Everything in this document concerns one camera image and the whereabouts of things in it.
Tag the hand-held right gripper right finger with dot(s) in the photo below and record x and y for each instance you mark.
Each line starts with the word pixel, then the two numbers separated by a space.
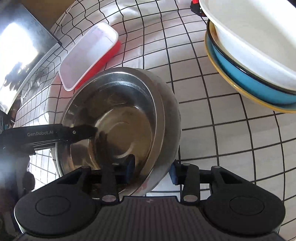
pixel 174 176

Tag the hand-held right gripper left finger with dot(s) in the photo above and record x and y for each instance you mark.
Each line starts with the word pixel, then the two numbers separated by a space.
pixel 130 169

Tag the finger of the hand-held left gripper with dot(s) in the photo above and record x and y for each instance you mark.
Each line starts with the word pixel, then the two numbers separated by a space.
pixel 83 133

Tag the stainless steel bowl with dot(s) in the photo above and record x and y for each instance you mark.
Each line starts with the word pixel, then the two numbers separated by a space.
pixel 129 120

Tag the red container with white lid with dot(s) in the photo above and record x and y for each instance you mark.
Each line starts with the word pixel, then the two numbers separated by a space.
pixel 87 55

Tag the white bowl with yellow rim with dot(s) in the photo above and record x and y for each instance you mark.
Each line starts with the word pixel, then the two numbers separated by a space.
pixel 231 87

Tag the blue bowl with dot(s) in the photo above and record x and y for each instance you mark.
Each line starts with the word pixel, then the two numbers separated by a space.
pixel 242 78

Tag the white paper bowl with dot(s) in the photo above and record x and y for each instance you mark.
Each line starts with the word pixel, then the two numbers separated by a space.
pixel 249 34

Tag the black white checked tablecloth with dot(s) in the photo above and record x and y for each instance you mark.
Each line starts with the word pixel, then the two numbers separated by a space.
pixel 208 150

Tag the black monitor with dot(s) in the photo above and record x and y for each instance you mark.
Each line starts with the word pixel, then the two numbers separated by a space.
pixel 18 46

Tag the red black panda robot figure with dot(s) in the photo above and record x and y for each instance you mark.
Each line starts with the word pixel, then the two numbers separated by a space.
pixel 196 7

